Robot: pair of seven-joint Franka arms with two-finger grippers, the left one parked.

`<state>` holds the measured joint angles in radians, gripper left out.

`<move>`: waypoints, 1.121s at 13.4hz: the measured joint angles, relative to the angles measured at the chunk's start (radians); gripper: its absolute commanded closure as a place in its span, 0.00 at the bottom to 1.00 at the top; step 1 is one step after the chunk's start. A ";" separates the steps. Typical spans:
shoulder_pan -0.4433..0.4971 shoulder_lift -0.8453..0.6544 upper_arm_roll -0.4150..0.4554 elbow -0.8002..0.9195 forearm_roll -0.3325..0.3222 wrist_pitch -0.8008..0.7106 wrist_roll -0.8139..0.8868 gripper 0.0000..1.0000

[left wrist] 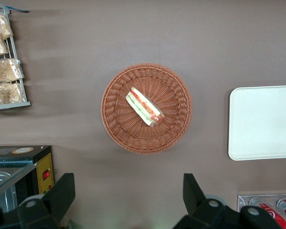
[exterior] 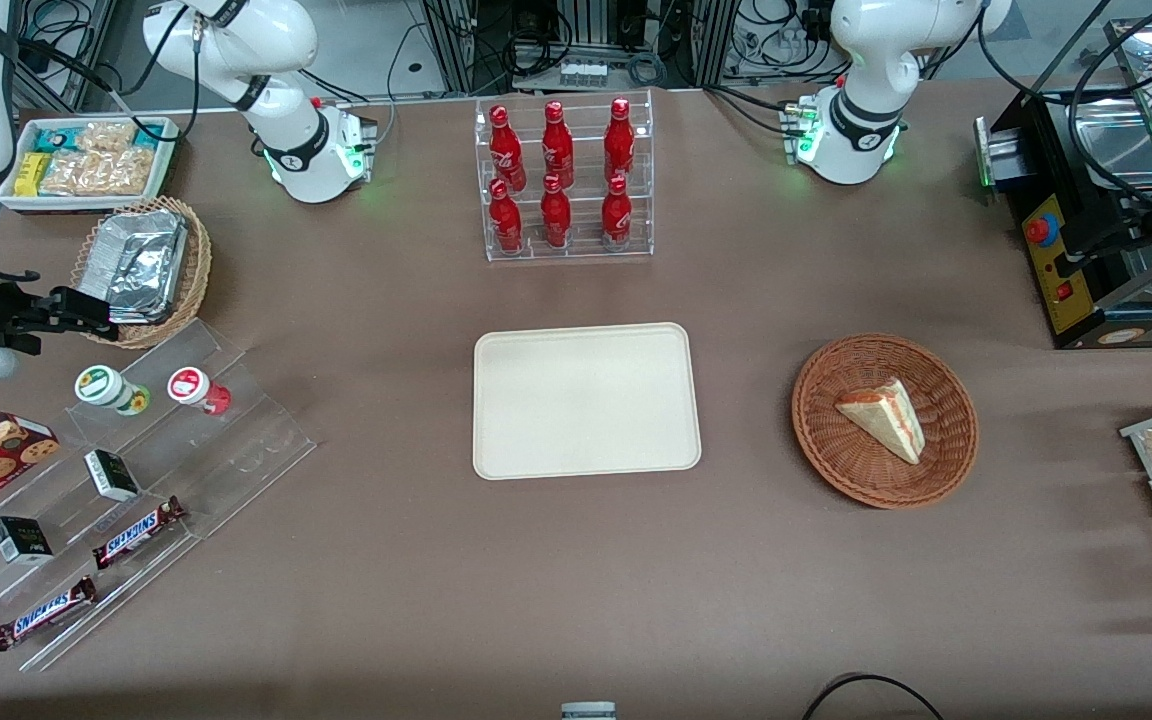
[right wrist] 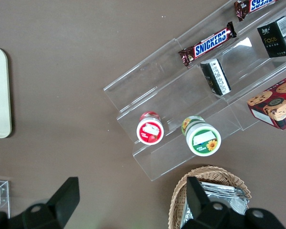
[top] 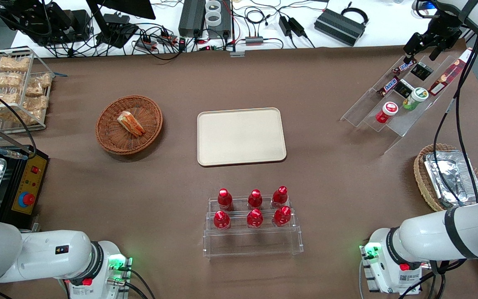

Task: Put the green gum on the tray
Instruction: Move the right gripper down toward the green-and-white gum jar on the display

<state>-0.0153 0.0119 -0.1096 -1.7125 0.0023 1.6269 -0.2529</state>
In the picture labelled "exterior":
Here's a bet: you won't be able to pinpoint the cream plastic tray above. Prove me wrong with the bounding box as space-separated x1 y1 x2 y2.
472 321 703 482

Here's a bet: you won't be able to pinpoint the black machine with metal tray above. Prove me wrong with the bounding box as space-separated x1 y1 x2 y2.
973 18 1152 351

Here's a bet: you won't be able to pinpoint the silver foil containers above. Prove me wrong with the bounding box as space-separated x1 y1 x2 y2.
75 209 189 325

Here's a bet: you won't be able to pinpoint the light wicker basket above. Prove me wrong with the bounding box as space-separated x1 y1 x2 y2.
69 195 214 351

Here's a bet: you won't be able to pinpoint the red lid yogurt cup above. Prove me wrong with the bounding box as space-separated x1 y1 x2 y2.
167 366 233 417

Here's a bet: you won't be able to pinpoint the white plastic snack bin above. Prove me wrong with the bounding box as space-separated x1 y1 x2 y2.
0 116 182 215

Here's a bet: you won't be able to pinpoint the large clear snack bag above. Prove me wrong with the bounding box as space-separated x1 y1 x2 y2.
39 148 157 198

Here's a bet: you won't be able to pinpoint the yellow snack pack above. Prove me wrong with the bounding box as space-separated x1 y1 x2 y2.
13 151 53 199

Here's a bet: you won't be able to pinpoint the small black box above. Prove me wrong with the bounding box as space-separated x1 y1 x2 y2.
0 516 55 566
84 449 142 503

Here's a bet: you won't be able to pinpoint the small clear snack bag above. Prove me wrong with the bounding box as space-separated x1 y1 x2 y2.
76 120 140 154

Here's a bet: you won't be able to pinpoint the clear acrylic stepped shelf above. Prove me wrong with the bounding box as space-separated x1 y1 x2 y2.
0 318 318 673

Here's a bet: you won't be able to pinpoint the Snickers bar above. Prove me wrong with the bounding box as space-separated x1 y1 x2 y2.
0 576 98 653
91 496 188 571

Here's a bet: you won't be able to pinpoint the red cola bottle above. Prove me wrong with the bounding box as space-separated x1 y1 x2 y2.
488 178 526 254
603 97 637 184
541 100 576 189
539 173 574 249
488 104 528 193
600 174 634 248

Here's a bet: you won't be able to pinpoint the clear acrylic bottle rack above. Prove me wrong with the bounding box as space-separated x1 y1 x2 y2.
474 88 656 264

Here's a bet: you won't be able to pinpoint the round brown wicker basket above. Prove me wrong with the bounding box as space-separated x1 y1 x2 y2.
791 332 980 511

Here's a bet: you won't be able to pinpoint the wrapped triangle sandwich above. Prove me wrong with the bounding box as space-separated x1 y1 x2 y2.
834 377 927 466

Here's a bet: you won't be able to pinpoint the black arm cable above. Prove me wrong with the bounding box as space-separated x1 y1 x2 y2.
14 18 203 143

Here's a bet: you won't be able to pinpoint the aluminium frame rack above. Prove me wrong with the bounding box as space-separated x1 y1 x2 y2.
422 0 732 93

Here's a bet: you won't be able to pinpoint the black looped cable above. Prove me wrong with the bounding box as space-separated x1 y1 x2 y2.
800 673 949 720

